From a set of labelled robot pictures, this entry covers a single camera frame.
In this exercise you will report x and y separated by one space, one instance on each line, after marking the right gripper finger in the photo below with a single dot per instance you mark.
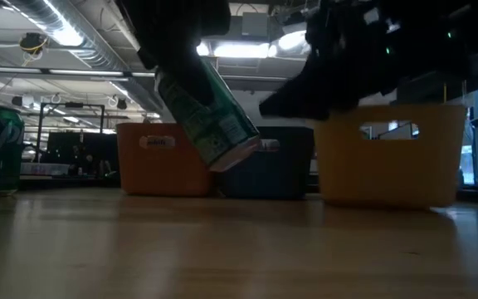
309 97

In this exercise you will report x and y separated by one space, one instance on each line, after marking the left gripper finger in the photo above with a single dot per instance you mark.
189 81

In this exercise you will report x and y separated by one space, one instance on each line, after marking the yellow plastic bin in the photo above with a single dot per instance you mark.
388 178

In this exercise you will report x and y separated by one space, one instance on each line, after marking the bright ceiling light panel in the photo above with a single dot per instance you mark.
203 50
243 50

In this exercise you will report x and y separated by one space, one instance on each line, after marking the dark blue plastic bin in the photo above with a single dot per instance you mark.
272 178

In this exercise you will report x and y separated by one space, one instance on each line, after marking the orange plastic bin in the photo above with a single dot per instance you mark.
160 174

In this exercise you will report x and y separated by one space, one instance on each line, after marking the long ceiling pipe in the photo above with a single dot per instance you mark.
85 72

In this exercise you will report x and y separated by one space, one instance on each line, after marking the clear plastic storage box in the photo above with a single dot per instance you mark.
44 169

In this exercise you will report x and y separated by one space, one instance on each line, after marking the silver spiral ventilation duct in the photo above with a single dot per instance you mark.
94 56

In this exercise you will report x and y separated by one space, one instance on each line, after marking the black camera rig frame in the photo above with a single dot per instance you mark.
73 105

